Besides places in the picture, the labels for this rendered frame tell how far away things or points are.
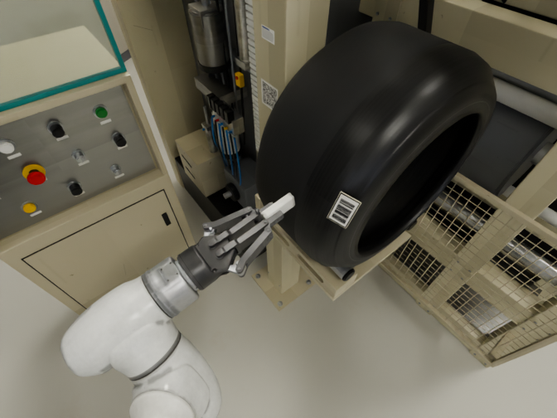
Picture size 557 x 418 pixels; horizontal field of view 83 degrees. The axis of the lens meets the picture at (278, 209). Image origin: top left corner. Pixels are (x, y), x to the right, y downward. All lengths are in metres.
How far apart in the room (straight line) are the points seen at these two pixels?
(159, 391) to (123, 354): 0.08
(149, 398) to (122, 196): 0.75
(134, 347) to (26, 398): 1.54
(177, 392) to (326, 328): 1.30
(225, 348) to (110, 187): 1.00
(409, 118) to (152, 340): 0.53
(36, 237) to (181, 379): 0.77
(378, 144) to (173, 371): 0.49
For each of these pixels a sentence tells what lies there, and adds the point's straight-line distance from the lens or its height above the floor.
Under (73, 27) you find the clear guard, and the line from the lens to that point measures 0.95.
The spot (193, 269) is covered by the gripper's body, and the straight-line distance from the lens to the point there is 0.54.
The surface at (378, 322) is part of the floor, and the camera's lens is 1.87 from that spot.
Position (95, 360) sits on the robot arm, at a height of 1.20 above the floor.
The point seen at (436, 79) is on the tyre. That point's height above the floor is 1.44.
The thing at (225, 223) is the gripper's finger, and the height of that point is 1.22.
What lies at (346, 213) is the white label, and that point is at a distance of 0.56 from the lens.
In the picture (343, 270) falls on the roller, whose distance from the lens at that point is 0.90.
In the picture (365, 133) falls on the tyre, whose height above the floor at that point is 1.38.
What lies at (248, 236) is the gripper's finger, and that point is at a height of 1.23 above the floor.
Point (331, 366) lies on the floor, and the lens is 1.76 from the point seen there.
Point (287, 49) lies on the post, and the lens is 0.80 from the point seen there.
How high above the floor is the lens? 1.70
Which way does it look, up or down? 52 degrees down
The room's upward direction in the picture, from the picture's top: straight up
